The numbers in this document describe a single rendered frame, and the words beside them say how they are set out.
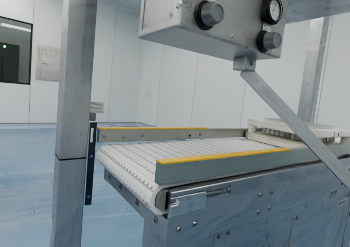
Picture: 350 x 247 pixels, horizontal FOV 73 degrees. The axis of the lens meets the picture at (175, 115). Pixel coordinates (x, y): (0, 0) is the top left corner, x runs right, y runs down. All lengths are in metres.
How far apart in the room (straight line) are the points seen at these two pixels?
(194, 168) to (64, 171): 0.32
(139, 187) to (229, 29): 0.27
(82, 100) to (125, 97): 5.68
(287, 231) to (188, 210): 0.47
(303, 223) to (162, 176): 0.63
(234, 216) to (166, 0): 0.38
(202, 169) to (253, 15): 0.24
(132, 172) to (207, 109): 4.39
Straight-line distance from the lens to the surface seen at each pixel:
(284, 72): 4.07
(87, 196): 0.63
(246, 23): 0.38
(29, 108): 5.46
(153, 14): 0.35
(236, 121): 4.39
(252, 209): 0.53
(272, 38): 0.39
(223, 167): 0.42
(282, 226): 0.78
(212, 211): 0.44
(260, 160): 0.50
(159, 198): 0.37
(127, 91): 6.27
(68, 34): 0.57
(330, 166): 0.53
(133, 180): 0.41
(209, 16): 0.30
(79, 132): 0.58
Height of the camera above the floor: 0.95
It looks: 5 degrees down
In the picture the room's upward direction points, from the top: 6 degrees clockwise
